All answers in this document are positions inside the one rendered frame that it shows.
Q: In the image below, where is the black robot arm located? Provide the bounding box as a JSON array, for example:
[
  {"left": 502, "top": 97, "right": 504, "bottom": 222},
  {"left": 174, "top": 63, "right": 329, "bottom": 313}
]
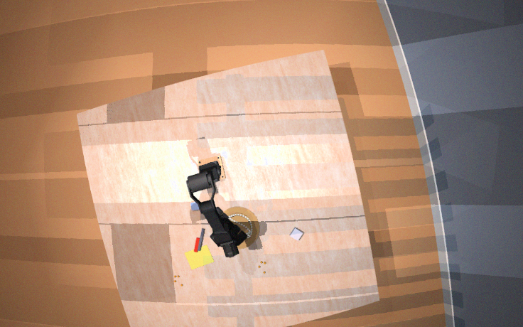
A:
[{"left": 186, "top": 161, "right": 239, "bottom": 258}]

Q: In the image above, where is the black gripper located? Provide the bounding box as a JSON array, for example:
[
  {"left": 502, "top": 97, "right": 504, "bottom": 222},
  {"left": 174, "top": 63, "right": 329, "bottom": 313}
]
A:
[{"left": 216, "top": 206, "right": 247, "bottom": 246}]

